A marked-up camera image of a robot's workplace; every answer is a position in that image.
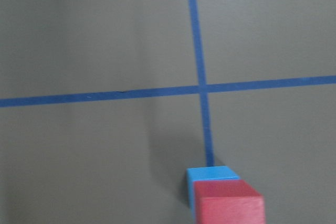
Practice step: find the blue wooden block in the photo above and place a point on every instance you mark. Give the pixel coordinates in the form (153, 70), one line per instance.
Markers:
(206, 173)

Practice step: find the red wooden block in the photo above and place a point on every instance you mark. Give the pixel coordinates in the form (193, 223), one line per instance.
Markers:
(228, 201)

